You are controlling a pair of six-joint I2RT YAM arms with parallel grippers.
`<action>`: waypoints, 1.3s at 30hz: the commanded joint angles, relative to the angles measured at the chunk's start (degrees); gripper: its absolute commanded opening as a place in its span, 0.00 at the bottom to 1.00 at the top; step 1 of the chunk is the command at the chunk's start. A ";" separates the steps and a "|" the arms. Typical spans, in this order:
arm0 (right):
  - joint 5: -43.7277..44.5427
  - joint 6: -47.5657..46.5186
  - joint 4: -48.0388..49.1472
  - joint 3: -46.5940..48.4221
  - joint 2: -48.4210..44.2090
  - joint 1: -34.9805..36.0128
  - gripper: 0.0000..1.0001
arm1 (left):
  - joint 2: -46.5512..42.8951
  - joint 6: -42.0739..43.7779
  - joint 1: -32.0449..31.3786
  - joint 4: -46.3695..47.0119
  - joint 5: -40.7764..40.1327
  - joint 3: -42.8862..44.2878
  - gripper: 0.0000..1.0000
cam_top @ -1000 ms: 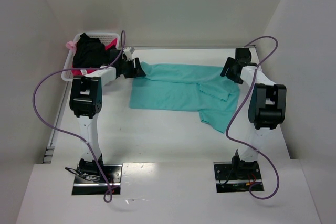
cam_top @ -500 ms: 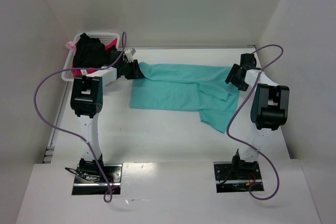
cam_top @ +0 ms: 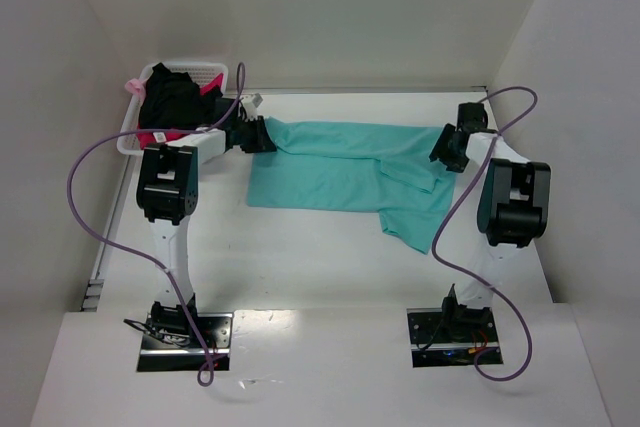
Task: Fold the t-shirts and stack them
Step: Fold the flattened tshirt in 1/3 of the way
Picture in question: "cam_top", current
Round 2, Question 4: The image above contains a teal t shirt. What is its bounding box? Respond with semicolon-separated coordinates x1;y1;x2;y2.
246;118;456;254

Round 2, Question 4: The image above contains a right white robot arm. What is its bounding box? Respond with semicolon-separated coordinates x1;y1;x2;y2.
429;102;551;342

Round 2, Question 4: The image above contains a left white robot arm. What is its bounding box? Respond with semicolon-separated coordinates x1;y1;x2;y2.
136;94;276;347

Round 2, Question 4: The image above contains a black t shirt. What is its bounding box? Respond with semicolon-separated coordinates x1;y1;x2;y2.
138;63;226;130

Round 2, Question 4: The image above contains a red pink t shirt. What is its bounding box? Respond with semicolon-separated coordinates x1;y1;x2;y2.
136;79;220;148

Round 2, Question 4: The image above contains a white plastic basket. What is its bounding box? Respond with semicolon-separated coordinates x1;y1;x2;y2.
116;60;229;156

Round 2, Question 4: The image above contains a light pink cloth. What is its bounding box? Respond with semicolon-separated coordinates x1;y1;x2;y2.
125;78;146;101

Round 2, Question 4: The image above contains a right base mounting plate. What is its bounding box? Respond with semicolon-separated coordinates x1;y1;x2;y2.
407;309;503;368

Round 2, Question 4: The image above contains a base mounting plate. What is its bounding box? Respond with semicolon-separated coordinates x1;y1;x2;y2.
407;309;503;368
136;313;233;373

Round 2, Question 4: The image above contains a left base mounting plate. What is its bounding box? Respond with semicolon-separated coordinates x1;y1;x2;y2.
136;313;233;373

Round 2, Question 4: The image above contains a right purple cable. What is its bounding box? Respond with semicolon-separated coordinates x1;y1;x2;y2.
430;86;540;381

